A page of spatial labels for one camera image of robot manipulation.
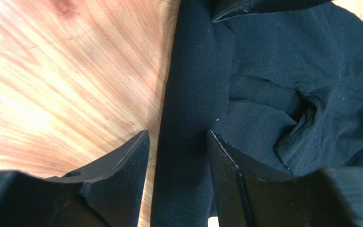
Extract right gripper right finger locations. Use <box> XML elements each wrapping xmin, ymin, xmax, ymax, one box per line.
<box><xmin>207</xmin><ymin>131</ymin><xmax>363</xmax><ymax>227</ymax></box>

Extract black t-shirt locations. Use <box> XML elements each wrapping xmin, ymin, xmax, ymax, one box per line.
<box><xmin>150</xmin><ymin>0</ymin><xmax>363</xmax><ymax>227</ymax></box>

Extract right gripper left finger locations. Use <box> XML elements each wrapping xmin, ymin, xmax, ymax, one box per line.
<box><xmin>0</xmin><ymin>131</ymin><xmax>150</xmax><ymax>227</ymax></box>

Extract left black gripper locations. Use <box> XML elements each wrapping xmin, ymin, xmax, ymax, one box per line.
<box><xmin>211</xmin><ymin>0</ymin><xmax>328</xmax><ymax>22</ymax></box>

